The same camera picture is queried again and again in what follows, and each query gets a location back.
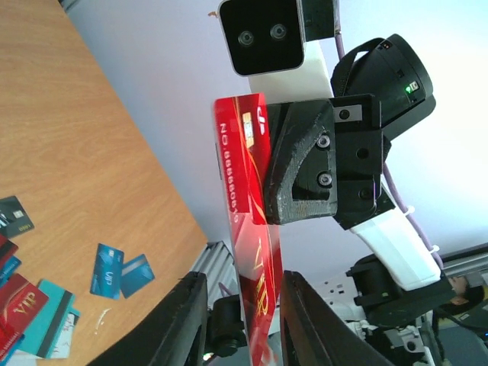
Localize red gold VIP card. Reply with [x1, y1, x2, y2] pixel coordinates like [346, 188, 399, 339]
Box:
[213, 93, 283, 365]

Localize blue card far right upper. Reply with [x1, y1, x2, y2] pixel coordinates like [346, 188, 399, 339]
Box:
[90, 243, 124, 300]

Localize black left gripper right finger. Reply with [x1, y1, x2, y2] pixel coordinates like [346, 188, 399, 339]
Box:
[280, 271, 391, 366]

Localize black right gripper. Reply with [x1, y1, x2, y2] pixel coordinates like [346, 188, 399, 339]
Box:
[263, 94, 384, 230]

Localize blue card far right lower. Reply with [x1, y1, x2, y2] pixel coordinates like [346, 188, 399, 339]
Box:
[120, 254, 155, 298]

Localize blue card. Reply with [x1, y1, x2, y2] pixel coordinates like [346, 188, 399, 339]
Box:
[120, 254, 155, 298]
[90, 243, 124, 300]

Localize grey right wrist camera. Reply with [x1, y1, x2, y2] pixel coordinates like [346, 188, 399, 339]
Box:
[217, 0, 332, 96]

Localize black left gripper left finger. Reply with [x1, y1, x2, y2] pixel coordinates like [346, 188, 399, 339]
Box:
[89, 271, 207, 366]

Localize teal card with black stripe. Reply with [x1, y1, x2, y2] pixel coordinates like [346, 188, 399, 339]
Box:
[19, 280, 80, 359]

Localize red VIP card in pile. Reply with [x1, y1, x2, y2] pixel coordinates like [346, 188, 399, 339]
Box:
[1, 274, 49, 333]

